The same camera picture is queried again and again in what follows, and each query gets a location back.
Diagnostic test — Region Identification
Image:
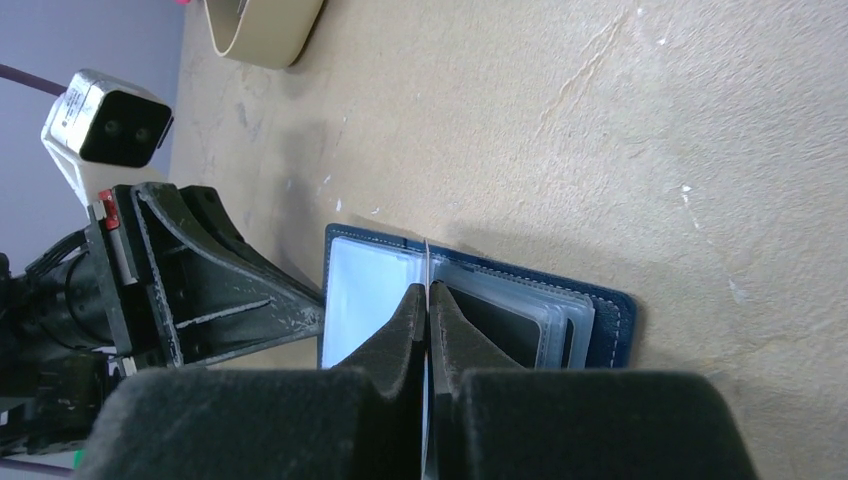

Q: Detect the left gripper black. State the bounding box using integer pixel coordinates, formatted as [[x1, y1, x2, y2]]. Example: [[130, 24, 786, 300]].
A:
[[19, 182, 324, 373]]

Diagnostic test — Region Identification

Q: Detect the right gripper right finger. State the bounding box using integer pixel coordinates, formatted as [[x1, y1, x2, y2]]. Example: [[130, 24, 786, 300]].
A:
[[428, 282, 757, 479]]

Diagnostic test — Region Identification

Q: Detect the beige oval card tray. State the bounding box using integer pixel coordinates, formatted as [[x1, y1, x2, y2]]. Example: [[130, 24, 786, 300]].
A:
[[204, 0, 324, 70]]

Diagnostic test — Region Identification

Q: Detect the blue leather card holder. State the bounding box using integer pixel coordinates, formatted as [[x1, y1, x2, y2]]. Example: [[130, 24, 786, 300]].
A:
[[319, 224, 638, 369]]

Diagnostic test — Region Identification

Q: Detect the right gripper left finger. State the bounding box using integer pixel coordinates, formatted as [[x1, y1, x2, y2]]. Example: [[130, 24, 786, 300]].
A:
[[76, 284, 426, 479]]

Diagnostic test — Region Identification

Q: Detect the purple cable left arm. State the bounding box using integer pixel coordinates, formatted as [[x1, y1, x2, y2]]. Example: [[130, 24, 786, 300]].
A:
[[0, 62, 69, 98]]

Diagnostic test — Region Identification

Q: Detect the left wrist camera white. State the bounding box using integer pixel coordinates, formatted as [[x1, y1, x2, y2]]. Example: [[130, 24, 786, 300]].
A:
[[40, 69, 173, 207]]

